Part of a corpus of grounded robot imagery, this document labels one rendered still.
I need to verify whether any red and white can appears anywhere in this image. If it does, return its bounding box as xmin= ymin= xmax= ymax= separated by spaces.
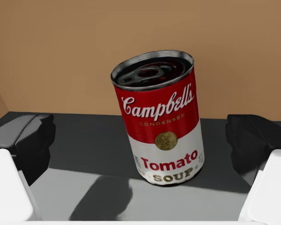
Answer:
xmin=110 ymin=49 xmax=205 ymax=186

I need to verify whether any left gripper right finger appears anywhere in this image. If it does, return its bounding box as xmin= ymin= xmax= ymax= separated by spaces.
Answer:
xmin=225 ymin=114 xmax=281 ymax=222

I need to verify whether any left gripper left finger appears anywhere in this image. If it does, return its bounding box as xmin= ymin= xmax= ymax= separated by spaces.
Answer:
xmin=0 ymin=114 xmax=56 ymax=222

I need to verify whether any tall board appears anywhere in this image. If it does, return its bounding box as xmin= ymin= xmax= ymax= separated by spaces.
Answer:
xmin=0 ymin=0 xmax=281 ymax=126

